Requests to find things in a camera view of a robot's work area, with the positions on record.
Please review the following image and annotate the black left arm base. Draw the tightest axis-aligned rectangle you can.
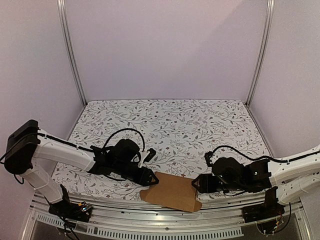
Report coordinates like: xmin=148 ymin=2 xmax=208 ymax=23
xmin=48 ymin=184 xmax=93 ymax=223

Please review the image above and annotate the brown cardboard box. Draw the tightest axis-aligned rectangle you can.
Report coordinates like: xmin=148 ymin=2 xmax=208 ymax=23
xmin=139 ymin=172 xmax=203 ymax=213

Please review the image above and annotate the aluminium frame post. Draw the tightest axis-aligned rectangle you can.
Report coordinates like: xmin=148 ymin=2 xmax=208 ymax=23
xmin=245 ymin=0 xmax=275 ymax=109
xmin=57 ymin=0 xmax=88 ymax=107

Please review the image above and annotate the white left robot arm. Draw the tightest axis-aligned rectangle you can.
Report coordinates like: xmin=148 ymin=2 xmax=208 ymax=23
xmin=0 ymin=119 xmax=159 ymax=217

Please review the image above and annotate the aluminium front rail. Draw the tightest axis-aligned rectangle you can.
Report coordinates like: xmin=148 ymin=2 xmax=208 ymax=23
xmin=21 ymin=193 xmax=313 ymax=240

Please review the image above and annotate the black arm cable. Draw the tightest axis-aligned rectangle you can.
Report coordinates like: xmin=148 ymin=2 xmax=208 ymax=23
xmin=207 ymin=145 xmax=320 ymax=165
xmin=102 ymin=128 xmax=146 ymax=153

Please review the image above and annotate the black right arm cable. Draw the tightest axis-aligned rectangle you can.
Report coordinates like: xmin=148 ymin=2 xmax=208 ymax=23
xmin=207 ymin=145 xmax=320 ymax=165

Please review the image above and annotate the floral patterned table mat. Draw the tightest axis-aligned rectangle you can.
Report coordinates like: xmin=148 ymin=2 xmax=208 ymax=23
xmin=48 ymin=98 xmax=285 ymax=202

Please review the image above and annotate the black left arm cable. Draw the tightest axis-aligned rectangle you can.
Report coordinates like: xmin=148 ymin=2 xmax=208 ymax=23
xmin=102 ymin=128 xmax=146 ymax=153

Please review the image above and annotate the left aluminium frame post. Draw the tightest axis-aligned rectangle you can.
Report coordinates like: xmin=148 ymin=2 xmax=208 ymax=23
xmin=57 ymin=0 xmax=88 ymax=107

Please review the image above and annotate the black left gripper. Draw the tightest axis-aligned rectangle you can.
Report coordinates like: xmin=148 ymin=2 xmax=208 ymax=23
xmin=113 ymin=160 xmax=159 ymax=187

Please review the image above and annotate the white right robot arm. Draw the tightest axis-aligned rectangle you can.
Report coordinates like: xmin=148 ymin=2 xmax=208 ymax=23
xmin=191 ymin=146 xmax=320 ymax=205

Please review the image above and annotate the right aluminium frame post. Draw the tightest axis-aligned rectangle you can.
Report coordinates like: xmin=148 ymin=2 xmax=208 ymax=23
xmin=245 ymin=0 xmax=275 ymax=109

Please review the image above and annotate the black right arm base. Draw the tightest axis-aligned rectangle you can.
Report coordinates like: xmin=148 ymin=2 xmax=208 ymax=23
xmin=241 ymin=186 xmax=289 ymax=236

